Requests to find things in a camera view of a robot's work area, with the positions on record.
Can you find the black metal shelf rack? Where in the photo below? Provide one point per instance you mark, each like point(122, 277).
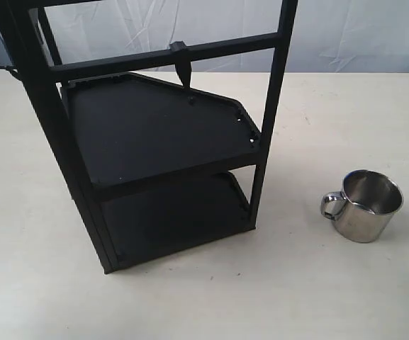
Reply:
point(153, 168)

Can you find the black hook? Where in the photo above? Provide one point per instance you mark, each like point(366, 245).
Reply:
point(182, 62)

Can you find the stainless steel mug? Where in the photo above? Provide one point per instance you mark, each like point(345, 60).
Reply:
point(364, 206)

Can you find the white backdrop cloth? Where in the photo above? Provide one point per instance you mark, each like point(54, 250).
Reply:
point(328, 36)

